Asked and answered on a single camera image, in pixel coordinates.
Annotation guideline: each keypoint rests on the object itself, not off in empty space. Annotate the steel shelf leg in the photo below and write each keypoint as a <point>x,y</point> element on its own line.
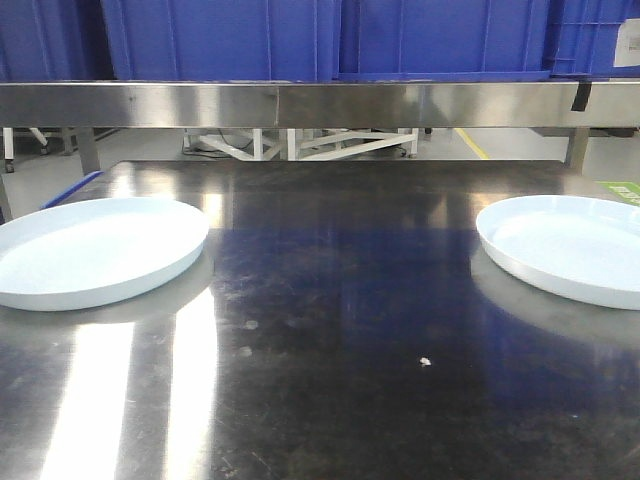
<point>87,150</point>
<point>578,141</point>

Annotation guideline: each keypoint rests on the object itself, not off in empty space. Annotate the blue plastic crate right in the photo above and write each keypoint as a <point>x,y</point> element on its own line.
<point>481,40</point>

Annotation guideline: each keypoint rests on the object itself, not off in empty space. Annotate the stainless steel shelf rail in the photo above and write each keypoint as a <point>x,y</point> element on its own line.
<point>613,103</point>

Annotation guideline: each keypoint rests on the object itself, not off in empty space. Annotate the blue plastic crate left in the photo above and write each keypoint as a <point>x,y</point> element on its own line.
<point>53,41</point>

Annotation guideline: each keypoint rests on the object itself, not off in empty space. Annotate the blue plastic crate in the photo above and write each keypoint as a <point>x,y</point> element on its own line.
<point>53,41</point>
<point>260,40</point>
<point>481,40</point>

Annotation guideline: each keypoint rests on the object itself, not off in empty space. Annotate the black tape strip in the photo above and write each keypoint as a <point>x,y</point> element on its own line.
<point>582,96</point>

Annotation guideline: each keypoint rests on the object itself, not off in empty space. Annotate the steel shelf leg right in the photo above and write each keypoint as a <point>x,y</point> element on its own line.
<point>578,141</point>

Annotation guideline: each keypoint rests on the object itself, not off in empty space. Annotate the white paper label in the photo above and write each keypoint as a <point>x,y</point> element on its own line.
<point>627,48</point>

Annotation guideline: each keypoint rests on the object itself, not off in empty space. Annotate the light blue plate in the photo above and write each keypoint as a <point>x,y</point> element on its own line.
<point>97,252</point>
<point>580,248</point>

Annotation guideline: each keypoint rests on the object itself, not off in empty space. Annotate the steel shelf leg left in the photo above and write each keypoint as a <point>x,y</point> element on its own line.
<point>87,150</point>

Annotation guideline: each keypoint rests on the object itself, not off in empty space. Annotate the blue plastic crate middle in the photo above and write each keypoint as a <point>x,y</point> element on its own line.
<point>260,40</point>

